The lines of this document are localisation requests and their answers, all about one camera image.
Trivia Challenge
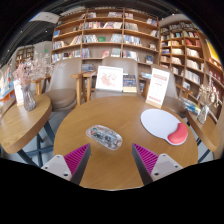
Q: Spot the white hanging ceiling sign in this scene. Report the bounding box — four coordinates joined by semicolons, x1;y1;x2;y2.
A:
29;11;61;24

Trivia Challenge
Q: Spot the round wooden side table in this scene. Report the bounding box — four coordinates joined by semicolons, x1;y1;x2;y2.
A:
185;109;223;163
0;94;56;168

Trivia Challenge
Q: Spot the wide wooden bookshelf unit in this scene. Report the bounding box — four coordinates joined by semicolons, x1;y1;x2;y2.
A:
49;7;161;73

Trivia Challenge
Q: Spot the orange and blue display stand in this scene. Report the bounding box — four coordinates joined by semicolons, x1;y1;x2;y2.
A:
0;61;16;101

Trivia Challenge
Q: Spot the small white table sign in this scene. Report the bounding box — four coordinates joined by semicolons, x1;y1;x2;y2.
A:
12;79;25;108

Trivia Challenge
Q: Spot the stack of pale blue books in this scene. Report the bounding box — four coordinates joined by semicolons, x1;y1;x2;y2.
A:
139;71;154;81

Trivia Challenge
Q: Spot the blue and yellow book pile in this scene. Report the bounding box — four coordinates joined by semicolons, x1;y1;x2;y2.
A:
181;96;203;116

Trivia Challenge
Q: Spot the beige chair holding framed picture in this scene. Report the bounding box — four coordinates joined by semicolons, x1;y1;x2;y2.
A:
82;55;151;101

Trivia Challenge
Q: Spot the white mouse pad, red wrist rest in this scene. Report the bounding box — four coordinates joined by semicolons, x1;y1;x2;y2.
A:
139;108;189;147

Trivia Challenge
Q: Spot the beige wooden-armed chair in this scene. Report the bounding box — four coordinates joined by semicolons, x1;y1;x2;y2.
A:
151;63;188;118
33;57;88;113

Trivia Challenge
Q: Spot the white framed picture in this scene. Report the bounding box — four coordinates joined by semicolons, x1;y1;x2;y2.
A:
94;65;125;93

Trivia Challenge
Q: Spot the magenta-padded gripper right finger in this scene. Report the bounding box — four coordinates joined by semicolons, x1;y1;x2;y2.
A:
131;143;184;186

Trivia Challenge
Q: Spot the glass vase with pink flowers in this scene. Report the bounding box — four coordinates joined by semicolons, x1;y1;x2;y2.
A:
12;53;56;113

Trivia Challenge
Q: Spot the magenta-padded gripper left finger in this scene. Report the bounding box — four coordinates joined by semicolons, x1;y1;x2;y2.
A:
41;143;92;186

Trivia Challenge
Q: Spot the dark book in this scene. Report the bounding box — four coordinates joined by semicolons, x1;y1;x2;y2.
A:
122;74;138;94

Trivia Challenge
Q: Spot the glass vase with dried flowers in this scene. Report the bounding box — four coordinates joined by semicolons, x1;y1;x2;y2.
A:
196;74;223;125

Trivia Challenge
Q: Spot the curved wooden bookshelf unit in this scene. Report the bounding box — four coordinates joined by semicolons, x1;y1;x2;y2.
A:
158;19;224;159

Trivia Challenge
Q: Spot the transparent computer mouse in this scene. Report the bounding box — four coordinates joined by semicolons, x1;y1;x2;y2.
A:
85;124;124;151

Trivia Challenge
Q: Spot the small distant bookshelf unit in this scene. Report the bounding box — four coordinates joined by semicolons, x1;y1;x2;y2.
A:
13;45;36;69

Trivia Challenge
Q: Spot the white sign on wooden base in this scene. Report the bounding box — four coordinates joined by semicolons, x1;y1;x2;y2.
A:
145;67;171;110

